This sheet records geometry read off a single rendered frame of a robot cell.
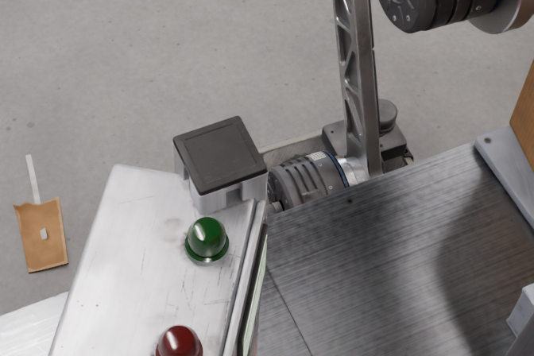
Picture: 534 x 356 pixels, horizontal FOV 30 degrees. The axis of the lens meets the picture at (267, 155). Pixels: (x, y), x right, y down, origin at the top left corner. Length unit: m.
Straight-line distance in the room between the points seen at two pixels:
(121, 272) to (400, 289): 0.78
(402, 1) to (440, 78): 1.44
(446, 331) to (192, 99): 1.39
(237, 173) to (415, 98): 2.03
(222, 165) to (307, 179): 1.31
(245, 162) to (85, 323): 0.13
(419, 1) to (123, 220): 0.66
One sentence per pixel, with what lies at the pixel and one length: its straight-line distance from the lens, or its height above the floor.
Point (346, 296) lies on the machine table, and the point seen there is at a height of 0.83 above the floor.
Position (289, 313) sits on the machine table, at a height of 0.83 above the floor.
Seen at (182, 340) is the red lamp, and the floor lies 1.50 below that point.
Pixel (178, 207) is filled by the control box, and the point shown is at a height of 1.48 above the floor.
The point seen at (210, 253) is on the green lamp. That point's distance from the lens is 0.57.
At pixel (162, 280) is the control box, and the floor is 1.47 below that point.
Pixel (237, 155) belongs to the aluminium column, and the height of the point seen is 1.50.
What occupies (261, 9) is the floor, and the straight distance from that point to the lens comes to 2.76.
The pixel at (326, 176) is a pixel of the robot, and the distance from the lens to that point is 1.90.
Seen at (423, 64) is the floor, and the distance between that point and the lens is 2.67.
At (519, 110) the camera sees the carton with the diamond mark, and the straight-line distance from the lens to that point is 1.44.
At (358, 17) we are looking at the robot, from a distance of 1.79.
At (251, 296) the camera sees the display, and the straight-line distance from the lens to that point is 0.59.
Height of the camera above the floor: 1.98
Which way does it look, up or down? 54 degrees down
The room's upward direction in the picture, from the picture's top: 3 degrees clockwise
